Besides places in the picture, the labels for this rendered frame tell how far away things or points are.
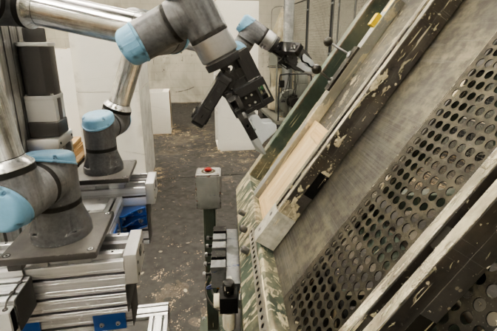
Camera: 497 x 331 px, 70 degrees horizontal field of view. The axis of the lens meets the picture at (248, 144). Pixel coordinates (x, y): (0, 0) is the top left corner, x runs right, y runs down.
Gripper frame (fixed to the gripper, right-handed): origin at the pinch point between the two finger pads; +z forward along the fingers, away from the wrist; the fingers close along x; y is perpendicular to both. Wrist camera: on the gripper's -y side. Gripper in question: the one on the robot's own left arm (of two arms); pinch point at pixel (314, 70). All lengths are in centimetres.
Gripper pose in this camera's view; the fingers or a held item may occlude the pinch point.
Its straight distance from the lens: 147.9
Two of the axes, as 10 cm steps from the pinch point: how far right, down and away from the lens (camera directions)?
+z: 8.3, 5.2, 2.0
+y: -2.4, 0.1, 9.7
